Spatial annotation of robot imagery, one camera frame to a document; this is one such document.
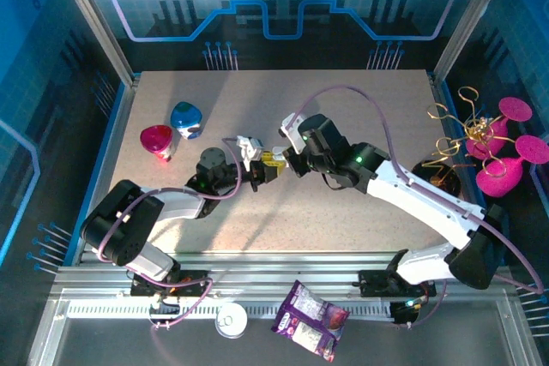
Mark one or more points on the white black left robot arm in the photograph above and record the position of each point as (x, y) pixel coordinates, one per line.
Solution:
(176, 205)

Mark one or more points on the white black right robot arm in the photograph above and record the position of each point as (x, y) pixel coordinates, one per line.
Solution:
(420, 203)

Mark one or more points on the blue lid yogurt cup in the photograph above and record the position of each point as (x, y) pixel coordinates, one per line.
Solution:
(186, 117)

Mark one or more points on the pink lid yogurt cup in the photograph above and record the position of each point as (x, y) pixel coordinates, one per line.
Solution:
(156, 139)

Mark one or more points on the white round lid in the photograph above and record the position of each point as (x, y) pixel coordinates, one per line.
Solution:
(231, 320)

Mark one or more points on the purple snack bag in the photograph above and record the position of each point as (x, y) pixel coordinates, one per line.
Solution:
(309, 323)

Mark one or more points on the magenta flocked goblet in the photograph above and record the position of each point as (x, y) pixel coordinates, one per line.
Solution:
(499, 179)
(517, 109)

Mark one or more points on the black electronics box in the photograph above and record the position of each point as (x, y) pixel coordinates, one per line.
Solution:
(405, 312)

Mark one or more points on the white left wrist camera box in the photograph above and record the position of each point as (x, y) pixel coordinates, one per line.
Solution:
(251, 151)

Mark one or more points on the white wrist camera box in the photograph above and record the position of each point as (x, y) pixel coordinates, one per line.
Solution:
(293, 132)
(251, 151)

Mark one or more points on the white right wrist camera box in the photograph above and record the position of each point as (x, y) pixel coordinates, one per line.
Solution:
(293, 132)

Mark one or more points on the aluminium front frame rail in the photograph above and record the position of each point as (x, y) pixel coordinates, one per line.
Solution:
(279, 269)

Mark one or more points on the aluminium frame post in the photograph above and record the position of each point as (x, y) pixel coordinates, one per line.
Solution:
(95, 19)
(472, 19)

